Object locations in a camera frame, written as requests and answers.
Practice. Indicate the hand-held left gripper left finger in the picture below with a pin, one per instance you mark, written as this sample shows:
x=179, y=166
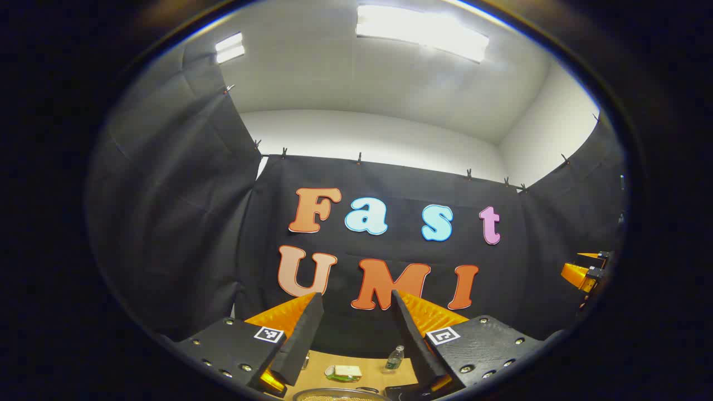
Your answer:
x=303, y=340

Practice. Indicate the row of black cloth clips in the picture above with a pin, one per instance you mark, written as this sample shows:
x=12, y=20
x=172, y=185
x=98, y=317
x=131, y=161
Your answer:
x=359, y=159

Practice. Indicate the black backdrop cloth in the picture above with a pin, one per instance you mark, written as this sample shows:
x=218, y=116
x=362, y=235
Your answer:
x=178, y=223

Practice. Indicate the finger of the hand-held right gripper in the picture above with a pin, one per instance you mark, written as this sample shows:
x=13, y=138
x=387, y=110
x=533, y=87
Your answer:
x=576, y=275
x=601, y=256

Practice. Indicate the small white plate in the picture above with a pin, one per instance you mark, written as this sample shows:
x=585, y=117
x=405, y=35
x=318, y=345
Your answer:
x=328, y=372

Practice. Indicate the large ceiling light panel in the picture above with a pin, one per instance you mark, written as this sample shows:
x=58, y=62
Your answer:
x=423, y=30

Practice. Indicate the small ceiling light panel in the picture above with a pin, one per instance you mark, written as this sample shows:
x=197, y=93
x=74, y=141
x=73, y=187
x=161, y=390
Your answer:
x=229, y=47

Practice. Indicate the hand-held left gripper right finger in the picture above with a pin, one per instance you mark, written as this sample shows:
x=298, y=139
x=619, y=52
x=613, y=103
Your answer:
x=412, y=340

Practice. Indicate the white bread lettuce sandwich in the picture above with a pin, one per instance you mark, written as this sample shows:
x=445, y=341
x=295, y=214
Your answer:
x=345, y=372

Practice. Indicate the clear plastic water bottle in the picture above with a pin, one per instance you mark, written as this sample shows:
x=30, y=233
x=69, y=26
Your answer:
x=394, y=359

